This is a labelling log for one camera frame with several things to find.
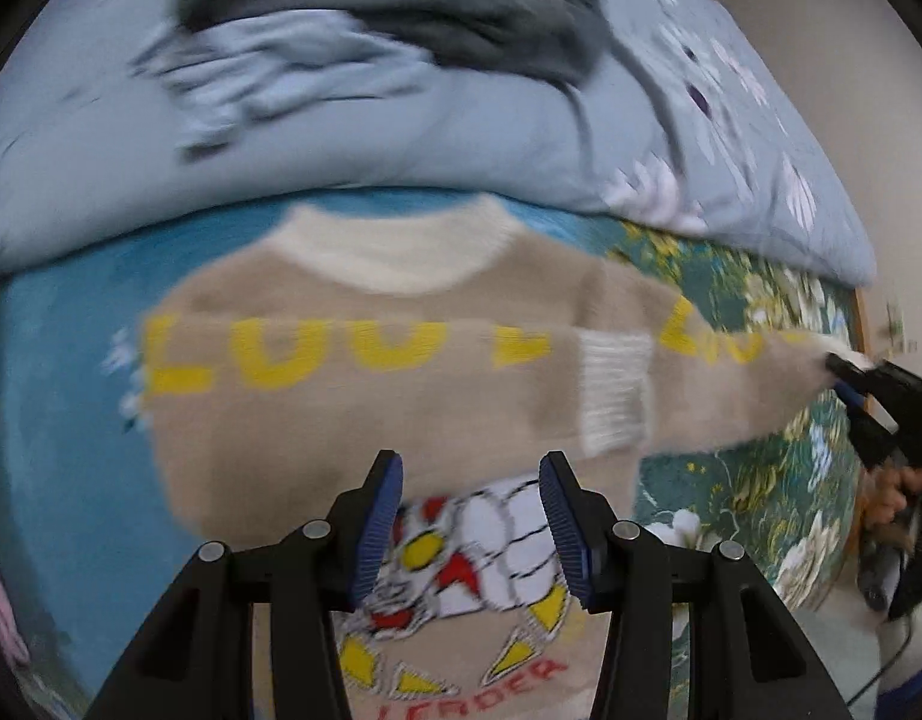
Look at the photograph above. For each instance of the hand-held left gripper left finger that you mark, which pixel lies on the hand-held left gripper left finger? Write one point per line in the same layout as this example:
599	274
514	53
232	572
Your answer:
374	536

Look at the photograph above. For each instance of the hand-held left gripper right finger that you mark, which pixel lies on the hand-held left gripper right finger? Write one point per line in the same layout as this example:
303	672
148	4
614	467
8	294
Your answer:
562	536

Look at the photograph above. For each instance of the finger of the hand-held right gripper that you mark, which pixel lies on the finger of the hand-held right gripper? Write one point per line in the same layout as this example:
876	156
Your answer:
865	427
850	373

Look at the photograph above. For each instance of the beige knitted sweater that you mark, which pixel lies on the beige knitted sweater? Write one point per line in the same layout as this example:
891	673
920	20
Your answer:
431	405

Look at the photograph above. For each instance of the person's right hand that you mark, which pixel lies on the person's right hand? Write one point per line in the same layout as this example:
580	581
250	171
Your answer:
892	502

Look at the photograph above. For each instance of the teal floral bedsheet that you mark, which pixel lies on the teal floral bedsheet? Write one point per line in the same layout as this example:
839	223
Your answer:
56	405

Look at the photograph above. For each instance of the grey-blue daisy print duvet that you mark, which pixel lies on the grey-blue daisy print duvet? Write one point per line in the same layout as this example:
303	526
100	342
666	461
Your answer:
431	142

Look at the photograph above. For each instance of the light blue garment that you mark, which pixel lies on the light blue garment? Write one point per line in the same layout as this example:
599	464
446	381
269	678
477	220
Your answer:
296	60

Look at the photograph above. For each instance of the dark grey garment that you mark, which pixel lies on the dark grey garment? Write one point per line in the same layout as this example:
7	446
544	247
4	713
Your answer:
468	15

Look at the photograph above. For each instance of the wooden bed frame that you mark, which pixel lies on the wooden bed frame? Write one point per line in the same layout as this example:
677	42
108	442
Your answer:
862	322

